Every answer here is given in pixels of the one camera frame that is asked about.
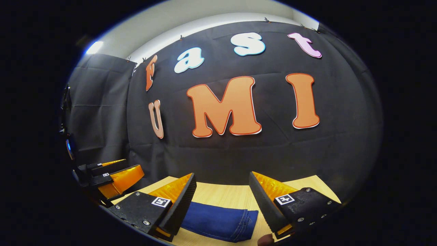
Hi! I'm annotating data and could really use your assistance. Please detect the blue jeans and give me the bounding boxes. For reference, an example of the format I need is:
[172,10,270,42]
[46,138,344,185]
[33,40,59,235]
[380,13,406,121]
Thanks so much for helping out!
[180,202,259,243]

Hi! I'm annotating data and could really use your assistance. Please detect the black backdrop cloth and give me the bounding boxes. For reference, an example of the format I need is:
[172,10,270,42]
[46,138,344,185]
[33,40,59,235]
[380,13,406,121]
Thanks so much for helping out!
[67,53,137,168]
[126,20,383,202]

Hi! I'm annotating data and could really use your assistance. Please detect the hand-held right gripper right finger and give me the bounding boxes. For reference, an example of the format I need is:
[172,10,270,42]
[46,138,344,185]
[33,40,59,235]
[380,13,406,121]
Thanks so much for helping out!
[249,171,342,240]

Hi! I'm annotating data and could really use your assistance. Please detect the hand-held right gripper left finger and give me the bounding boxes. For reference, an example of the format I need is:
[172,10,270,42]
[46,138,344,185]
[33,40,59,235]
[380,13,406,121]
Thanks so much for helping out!
[108,173,197,242]

